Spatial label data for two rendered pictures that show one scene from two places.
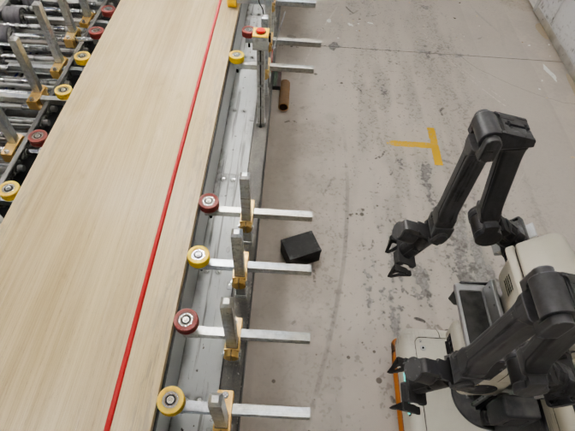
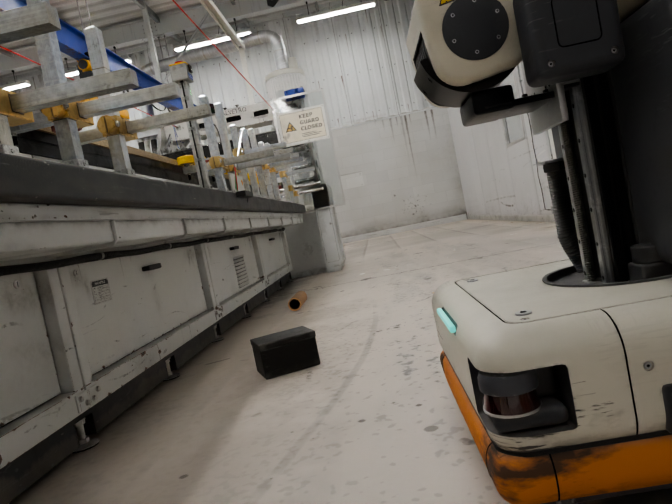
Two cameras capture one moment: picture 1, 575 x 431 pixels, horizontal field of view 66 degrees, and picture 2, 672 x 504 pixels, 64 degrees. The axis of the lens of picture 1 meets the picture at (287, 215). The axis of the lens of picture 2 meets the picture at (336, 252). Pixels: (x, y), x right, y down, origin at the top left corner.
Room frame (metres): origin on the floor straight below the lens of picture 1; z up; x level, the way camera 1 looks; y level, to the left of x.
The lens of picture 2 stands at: (-0.41, -0.52, 0.46)
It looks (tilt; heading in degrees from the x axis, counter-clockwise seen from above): 3 degrees down; 6
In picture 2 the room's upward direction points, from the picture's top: 11 degrees counter-clockwise
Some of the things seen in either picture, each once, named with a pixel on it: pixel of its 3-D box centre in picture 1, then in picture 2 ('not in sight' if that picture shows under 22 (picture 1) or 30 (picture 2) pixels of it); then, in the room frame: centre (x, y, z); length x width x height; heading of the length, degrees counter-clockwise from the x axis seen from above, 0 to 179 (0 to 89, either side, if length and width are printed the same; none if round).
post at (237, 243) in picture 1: (239, 269); (58, 91); (0.79, 0.16, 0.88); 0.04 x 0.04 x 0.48; 1
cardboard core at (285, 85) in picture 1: (284, 95); (298, 300); (2.89, 0.10, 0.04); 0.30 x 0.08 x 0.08; 1
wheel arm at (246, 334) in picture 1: (246, 334); (26, 103); (0.59, 0.11, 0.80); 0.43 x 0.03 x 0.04; 91
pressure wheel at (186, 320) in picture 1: (187, 326); not in sight; (0.58, 0.30, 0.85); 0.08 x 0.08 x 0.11
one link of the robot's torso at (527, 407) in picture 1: (485, 380); (501, 58); (0.54, -0.76, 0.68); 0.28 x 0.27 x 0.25; 1
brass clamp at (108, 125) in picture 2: (246, 215); (117, 128); (1.07, 0.16, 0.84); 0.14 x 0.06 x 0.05; 1
